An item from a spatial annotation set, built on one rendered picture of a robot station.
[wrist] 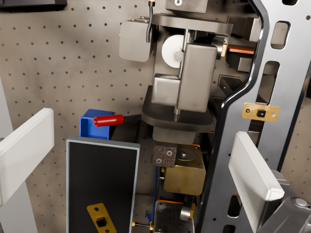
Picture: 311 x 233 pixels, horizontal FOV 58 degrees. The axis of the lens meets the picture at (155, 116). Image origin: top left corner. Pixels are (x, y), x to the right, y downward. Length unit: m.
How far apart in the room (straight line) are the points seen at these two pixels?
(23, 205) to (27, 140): 2.17
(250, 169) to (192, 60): 0.30
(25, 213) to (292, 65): 2.08
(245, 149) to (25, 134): 0.13
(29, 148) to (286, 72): 0.60
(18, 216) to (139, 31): 2.04
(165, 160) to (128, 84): 0.43
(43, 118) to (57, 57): 0.82
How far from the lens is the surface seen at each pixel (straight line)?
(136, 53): 0.56
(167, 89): 0.49
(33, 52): 1.04
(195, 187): 0.68
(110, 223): 0.64
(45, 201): 1.28
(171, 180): 0.66
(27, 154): 0.18
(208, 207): 0.82
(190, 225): 0.75
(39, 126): 0.19
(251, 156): 0.17
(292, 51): 0.69
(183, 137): 0.61
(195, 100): 0.47
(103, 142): 0.54
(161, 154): 0.61
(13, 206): 2.38
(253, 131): 0.74
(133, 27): 0.56
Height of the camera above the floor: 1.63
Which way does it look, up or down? 69 degrees down
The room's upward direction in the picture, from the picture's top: 173 degrees counter-clockwise
